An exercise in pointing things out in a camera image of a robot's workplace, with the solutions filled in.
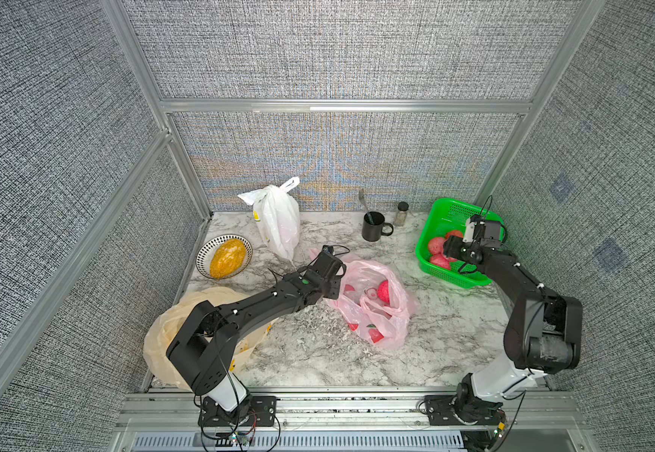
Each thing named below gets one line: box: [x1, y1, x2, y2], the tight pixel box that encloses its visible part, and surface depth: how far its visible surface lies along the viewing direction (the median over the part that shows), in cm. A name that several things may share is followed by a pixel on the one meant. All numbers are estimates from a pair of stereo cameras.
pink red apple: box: [430, 253, 451, 271], surface depth 97 cm
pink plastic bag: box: [309, 248, 419, 350], surface depth 85 cm
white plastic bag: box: [237, 176, 301, 262], surface depth 100 cm
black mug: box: [361, 210, 395, 243], surface depth 111 cm
